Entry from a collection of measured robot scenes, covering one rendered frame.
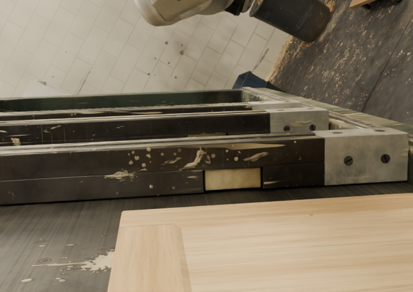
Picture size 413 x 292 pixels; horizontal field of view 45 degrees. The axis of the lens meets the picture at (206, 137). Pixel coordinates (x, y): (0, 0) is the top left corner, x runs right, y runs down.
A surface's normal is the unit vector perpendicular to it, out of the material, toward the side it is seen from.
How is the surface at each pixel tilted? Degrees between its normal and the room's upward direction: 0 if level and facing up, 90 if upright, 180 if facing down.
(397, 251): 60
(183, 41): 90
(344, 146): 90
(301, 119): 90
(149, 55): 90
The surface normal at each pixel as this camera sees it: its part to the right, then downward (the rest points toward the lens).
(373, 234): -0.03, -0.99
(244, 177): 0.11, 0.15
